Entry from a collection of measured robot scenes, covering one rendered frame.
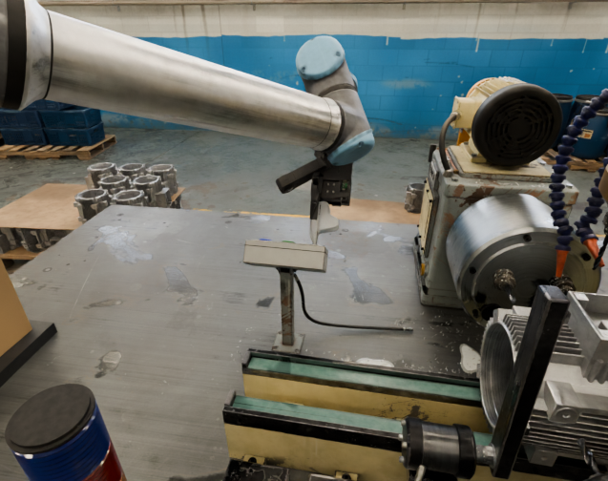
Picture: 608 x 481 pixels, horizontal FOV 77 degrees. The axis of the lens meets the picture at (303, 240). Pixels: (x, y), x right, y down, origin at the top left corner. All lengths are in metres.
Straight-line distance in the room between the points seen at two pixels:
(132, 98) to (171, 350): 0.66
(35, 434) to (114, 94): 0.33
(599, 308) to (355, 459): 0.43
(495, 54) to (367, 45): 1.69
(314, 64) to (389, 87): 5.29
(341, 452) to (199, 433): 0.28
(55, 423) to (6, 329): 0.76
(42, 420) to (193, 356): 0.63
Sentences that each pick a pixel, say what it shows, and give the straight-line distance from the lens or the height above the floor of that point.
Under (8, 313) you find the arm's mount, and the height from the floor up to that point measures 0.91.
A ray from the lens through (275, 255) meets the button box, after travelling 0.80.
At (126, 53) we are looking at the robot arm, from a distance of 0.49.
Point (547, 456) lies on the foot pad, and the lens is 0.67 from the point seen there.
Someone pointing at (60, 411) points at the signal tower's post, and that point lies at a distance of 0.37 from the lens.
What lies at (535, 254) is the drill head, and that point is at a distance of 0.82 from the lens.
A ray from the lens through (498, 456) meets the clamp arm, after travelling 0.57.
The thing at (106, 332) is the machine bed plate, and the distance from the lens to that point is 1.12.
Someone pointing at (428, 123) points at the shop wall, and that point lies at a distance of 6.18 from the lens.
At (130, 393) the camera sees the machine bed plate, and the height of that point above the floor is 0.80.
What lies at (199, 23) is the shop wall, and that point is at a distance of 6.44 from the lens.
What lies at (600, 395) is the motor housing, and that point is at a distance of 0.65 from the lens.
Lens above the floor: 1.48
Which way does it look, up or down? 29 degrees down
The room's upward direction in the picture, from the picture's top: straight up
